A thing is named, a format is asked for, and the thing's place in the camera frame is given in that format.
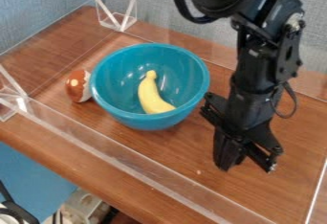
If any clear acrylic back barrier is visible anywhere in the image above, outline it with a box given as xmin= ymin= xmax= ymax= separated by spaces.
xmin=94 ymin=0 xmax=327 ymax=102

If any grey box under table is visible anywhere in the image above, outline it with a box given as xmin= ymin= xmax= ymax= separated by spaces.
xmin=50 ymin=189 xmax=110 ymax=224

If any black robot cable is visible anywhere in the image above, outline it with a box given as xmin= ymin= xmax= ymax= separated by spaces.
xmin=166 ymin=0 xmax=222 ymax=25

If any blue plastic bowl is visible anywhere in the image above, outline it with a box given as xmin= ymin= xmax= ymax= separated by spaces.
xmin=89 ymin=43 xmax=209 ymax=130

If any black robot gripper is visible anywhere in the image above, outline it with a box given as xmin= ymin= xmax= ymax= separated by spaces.
xmin=200 ymin=86 xmax=282 ymax=172

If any black chair edge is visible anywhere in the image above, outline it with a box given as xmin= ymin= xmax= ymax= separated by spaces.
xmin=0 ymin=181 xmax=39 ymax=224

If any yellow toy banana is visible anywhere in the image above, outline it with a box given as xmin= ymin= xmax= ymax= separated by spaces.
xmin=137 ymin=70 xmax=174 ymax=114

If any clear acrylic barrier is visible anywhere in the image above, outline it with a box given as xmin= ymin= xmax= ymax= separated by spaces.
xmin=94 ymin=0 xmax=327 ymax=102
xmin=0 ymin=66 xmax=274 ymax=224

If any brown white toy mushroom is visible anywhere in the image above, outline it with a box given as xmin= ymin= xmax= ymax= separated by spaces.
xmin=65 ymin=69 xmax=92 ymax=102

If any clear acrylic front barrier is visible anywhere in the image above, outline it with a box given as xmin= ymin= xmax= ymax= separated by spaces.
xmin=0 ymin=66 xmax=274 ymax=224

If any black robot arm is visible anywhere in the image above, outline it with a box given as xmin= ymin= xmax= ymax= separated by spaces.
xmin=174 ymin=0 xmax=305 ymax=172

